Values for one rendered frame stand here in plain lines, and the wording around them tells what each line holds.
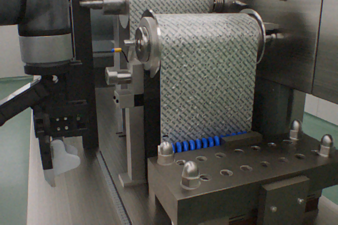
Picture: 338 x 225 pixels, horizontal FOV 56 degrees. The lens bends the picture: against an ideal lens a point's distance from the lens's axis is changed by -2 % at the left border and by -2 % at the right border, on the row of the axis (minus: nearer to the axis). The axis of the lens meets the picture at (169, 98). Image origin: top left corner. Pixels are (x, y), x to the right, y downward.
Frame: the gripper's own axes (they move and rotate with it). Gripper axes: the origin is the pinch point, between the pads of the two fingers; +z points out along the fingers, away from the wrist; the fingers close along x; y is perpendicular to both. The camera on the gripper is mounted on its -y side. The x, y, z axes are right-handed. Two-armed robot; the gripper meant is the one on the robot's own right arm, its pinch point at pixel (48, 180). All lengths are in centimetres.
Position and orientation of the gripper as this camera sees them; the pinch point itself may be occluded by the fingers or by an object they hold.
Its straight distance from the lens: 59.4
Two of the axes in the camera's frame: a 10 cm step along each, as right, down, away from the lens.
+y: 9.3, -1.1, 3.5
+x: -3.6, -2.7, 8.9
